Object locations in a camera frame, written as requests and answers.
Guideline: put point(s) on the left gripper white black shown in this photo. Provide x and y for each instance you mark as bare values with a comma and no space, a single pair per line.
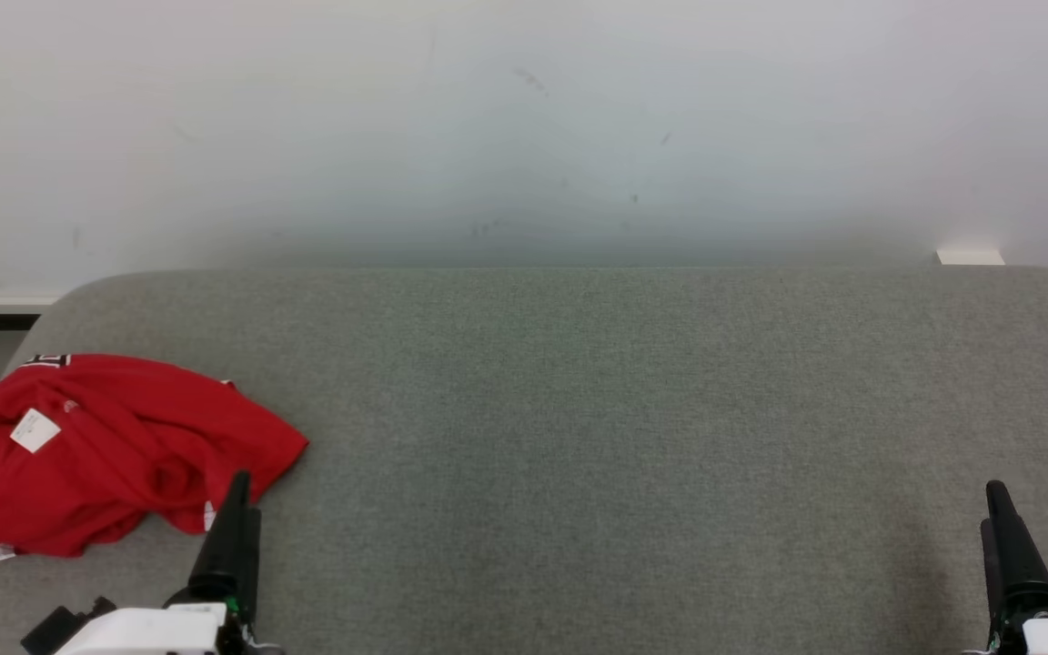
151,632

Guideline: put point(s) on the red shirt with white sleeves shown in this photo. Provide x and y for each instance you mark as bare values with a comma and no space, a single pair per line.
124,455

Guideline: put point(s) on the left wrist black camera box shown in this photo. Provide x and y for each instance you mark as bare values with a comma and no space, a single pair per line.
60,628

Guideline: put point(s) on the white wall box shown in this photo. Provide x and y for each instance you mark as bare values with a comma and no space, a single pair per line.
970,257

